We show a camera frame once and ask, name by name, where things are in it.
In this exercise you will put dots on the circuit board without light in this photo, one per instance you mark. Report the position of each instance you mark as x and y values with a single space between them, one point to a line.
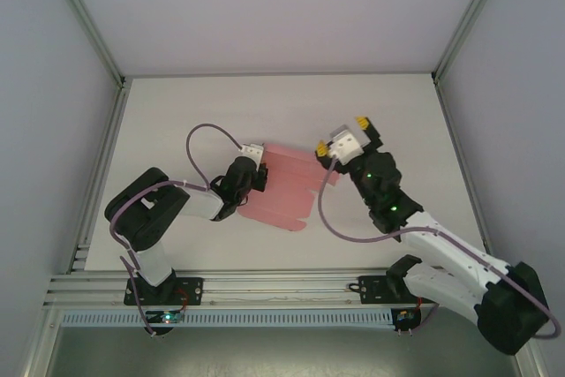
405 316

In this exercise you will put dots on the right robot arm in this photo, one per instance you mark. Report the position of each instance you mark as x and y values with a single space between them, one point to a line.
507 311

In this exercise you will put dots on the short aluminium frame post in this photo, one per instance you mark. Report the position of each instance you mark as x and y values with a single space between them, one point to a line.
42 350
529 368

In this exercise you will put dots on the wide aluminium mounting rail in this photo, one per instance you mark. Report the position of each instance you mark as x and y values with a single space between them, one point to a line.
273 293

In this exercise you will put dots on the circuit board green light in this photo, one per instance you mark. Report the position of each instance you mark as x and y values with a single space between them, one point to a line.
167 317

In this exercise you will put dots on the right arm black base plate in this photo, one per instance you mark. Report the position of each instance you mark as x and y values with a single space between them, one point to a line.
373 291

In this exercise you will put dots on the aluminium table side rail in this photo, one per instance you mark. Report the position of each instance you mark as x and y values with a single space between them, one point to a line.
451 130
110 130

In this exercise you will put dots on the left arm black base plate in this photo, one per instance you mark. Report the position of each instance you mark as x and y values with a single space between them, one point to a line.
194 291

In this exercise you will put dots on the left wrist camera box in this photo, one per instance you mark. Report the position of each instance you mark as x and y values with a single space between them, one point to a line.
252 152

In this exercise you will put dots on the pink paper box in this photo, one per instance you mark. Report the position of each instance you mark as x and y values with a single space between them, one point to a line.
287 191

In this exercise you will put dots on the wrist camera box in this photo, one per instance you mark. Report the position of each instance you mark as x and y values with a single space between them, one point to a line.
348 144
252 152

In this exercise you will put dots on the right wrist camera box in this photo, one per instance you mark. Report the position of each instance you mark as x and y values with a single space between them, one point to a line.
348 144

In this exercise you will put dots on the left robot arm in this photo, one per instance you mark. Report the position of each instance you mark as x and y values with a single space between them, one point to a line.
145 213

